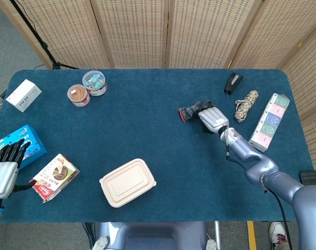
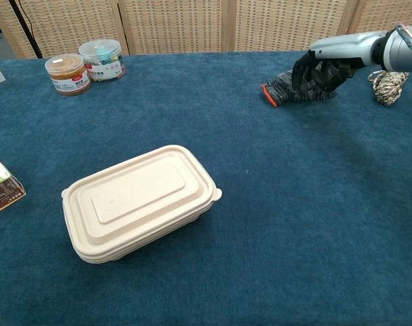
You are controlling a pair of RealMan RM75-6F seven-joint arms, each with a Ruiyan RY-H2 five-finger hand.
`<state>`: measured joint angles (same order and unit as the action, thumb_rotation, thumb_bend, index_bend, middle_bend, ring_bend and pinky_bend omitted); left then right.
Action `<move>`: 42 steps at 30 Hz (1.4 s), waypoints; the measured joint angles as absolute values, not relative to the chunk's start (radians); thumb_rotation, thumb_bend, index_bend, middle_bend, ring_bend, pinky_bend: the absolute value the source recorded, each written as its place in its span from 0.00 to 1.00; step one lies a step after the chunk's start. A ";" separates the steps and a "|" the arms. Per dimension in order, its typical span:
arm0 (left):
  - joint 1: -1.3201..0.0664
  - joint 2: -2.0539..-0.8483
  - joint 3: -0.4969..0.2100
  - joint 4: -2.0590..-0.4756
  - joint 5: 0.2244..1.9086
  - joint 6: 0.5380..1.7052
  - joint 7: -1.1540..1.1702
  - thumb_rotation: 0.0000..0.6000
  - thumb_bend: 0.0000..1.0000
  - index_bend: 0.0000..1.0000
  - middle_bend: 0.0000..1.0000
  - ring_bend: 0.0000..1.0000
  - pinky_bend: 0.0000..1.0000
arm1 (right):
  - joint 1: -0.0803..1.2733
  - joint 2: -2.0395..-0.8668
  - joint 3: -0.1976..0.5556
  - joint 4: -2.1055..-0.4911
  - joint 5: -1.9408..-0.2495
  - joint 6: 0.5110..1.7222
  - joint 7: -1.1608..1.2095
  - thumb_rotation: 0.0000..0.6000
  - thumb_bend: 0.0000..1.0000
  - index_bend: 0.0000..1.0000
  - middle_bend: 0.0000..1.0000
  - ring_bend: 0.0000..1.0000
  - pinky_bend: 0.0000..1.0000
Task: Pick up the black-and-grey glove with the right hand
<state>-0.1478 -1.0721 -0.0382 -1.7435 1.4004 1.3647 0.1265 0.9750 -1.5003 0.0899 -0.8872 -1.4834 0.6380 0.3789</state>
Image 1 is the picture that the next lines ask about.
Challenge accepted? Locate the black ribbed plastic object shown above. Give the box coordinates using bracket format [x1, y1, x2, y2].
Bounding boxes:
[299, 170, 316, 188]

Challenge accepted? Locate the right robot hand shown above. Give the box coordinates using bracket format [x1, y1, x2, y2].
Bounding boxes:
[198, 106, 230, 135]

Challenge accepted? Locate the blue cookie box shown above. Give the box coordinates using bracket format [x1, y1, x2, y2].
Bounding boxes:
[0, 124, 47, 170]

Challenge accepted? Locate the clear jar with colourful clips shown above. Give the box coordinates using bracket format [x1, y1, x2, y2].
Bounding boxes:
[82, 70, 108, 97]

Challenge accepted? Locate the woven wooden folding screen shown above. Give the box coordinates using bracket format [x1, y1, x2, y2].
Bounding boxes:
[0, 0, 316, 170]

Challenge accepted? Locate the multicolour tissue pack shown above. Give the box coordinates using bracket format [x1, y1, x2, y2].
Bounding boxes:
[248, 93, 290, 153]

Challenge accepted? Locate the blue fabric tablecloth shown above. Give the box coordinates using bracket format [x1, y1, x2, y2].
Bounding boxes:
[0, 68, 314, 224]

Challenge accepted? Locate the grey-blue robot torso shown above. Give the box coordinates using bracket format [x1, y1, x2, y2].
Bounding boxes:
[95, 221, 208, 250]

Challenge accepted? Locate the clear jar with brown contents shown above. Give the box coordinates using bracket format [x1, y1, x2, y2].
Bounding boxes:
[67, 84, 91, 107]

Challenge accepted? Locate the beige patterned rope bundle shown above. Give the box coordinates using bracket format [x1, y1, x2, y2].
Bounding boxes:
[234, 90, 259, 124]

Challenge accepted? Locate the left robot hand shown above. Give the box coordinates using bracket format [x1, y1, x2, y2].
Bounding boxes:
[0, 138, 37, 200]

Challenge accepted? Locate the black stapler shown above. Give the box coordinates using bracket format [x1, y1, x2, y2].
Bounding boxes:
[223, 72, 245, 96]

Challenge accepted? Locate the white cardboard box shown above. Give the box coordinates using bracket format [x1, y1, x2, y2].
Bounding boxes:
[5, 79, 43, 113]

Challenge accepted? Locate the red and white snack box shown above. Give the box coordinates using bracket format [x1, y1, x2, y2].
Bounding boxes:
[29, 153, 80, 204]

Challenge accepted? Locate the black tripod stand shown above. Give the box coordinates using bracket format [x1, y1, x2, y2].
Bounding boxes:
[9, 0, 80, 70]

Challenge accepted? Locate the beige lidded lunch box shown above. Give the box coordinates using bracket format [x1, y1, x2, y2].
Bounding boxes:
[99, 158, 157, 208]

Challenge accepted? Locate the white shoe with red laces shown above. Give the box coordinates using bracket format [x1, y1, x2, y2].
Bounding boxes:
[268, 221, 288, 250]

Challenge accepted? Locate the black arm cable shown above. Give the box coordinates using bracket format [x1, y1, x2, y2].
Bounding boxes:
[263, 189, 294, 250]

